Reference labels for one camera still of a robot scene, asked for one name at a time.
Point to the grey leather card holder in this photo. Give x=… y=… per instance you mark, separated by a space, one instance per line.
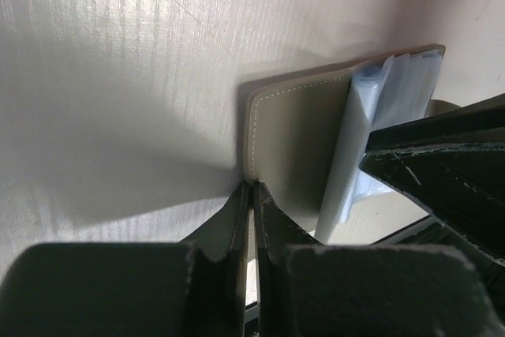
x=304 y=133

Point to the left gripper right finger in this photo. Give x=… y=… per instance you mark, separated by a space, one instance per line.
x=310 y=289

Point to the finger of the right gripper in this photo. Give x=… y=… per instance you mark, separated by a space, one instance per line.
x=460 y=184
x=484 y=115

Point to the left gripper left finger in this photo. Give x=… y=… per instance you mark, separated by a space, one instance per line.
x=195 y=287

